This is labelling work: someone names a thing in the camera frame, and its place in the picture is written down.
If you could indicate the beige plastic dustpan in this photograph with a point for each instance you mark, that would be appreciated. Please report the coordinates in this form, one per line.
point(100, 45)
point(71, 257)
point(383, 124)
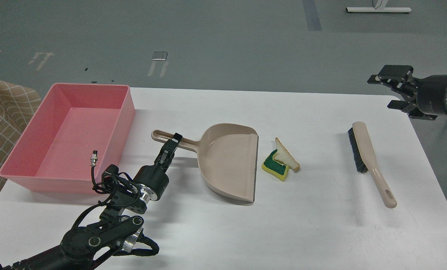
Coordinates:
point(227, 159)

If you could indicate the brown checkered cloth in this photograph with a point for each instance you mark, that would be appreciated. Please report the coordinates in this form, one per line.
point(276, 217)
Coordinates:
point(2, 123)

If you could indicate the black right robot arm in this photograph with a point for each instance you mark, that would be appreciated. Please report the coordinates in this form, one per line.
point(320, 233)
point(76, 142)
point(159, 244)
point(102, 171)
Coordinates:
point(422, 98)

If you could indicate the pink plastic bin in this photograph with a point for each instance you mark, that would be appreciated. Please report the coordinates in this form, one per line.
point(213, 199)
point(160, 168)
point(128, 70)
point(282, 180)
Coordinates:
point(53, 153)

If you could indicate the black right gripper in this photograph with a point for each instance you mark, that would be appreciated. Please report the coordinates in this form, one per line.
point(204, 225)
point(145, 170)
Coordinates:
point(431, 91)

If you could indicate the yellow green sponge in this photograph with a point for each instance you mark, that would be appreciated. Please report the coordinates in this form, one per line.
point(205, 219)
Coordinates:
point(274, 167)

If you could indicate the white table leg base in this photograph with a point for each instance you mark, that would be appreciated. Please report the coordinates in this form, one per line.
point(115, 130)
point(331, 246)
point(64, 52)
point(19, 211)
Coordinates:
point(379, 6)

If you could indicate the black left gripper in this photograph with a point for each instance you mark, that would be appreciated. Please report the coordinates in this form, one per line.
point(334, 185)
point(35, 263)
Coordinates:
point(154, 176)

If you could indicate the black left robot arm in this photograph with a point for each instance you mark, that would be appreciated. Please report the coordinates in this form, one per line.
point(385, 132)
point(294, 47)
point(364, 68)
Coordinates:
point(113, 227)

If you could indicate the beige hand brush black bristles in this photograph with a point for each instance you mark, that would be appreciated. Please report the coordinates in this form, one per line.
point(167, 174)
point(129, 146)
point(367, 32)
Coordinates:
point(365, 161)

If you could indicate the toy bread slice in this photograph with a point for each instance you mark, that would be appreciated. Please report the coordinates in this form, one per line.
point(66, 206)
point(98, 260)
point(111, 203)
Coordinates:
point(283, 156)

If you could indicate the metal floor plate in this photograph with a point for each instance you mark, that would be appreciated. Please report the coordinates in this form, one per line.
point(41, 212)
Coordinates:
point(160, 55)

